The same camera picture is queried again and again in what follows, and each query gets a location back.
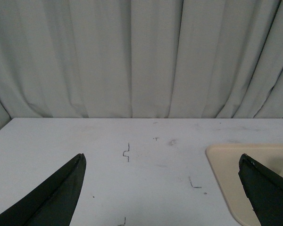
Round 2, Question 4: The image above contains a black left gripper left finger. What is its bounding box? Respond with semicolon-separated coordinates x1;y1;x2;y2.
0;153;86;226

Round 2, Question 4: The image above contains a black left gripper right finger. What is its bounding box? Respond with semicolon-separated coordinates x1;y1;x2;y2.
238;153;283;226

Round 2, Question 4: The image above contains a beige square plastic plate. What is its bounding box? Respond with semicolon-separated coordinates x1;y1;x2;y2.
206;144;283;226

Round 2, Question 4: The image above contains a grey-white curtain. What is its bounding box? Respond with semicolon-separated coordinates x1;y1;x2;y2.
0;0;283;129

